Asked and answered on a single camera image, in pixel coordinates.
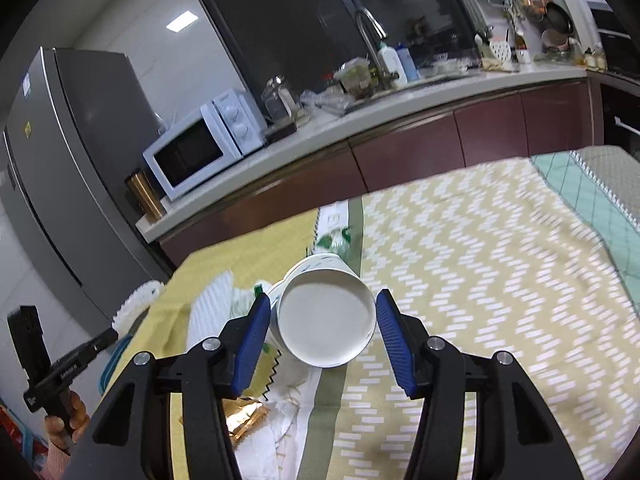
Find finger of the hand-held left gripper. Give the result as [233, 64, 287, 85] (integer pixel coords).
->
[75, 328, 120, 361]

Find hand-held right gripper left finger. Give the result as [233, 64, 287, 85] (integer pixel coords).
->
[60, 292, 273, 480]

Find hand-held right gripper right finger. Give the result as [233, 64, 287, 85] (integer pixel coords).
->
[375, 288, 586, 480]

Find large white foam fruit net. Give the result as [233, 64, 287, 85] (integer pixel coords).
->
[187, 270, 261, 356]

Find white paper cup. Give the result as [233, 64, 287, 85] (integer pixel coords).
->
[270, 253, 376, 368]

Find person's left forearm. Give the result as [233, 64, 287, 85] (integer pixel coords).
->
[35, 440, 76, 480]

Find person's left hand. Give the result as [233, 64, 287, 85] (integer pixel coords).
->
[44, 390, 92, 456]

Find white green plastic wrapper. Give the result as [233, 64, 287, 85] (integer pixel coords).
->
[227, 282, 281, 321]

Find small white foam fruit net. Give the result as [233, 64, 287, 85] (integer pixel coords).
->
[113, 281, 165, 333]

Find gold foil wrapper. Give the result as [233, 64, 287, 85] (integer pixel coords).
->
[222, 397, 271, 443]

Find crumpled white tissue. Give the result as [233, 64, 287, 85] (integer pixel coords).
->
[232, 345, 321, 480]

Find zigzag patterned tablecloth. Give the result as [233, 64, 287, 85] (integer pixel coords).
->
[295, 157, 640, 480]

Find green white snack packet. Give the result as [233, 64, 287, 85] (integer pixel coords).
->
[306, 227, 353, 263]

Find copper thermos flask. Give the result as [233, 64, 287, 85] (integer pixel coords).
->
[125, 169, 166, 222]

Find grey refrigerator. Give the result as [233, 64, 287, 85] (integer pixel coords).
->
[0, 46, 173, 326]

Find maroon kitchen counter cabinet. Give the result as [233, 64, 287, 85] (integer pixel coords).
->
[135, 60, 601, 268]

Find white microwave oven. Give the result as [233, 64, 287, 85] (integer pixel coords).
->
[142, 87, 268, 202]

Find teal quilted cloth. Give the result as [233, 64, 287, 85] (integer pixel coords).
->
[530, 150, 640, 311]

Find glass electric kettle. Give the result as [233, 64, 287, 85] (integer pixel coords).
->
[262, 76, 311, 141]

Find clear plastic bags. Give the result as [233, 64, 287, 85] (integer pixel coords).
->
[299, 85, 351, 116]

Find clear plastic food container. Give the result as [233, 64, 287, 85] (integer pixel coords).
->
[334, 57, 376, 98]

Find grey quilted cloth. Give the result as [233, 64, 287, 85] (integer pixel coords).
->
[570, 144, 640, 231]

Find white pump bottle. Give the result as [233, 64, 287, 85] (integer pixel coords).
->
[376, 42, 401, 86]

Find blue detergent bottle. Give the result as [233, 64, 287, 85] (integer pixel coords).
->
[397, 42, 421, 83]

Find white dotted pot holder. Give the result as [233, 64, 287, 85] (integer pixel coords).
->
[487, 37, 512, 62]

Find dark kitchen window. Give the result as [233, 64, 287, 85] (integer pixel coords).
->
[180, 0, 481, 126]

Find steel kitchen faucet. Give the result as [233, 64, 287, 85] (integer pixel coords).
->
[354, 7, 401, 86]

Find steel cooking pot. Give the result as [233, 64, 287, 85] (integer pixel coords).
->
[541, 27, 574, 55]

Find black frying pan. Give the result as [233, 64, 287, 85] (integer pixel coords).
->
[542, 1, 576, 36]

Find black kitchen appliance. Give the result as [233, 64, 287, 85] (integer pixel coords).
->
[587, 2, 640, 151]

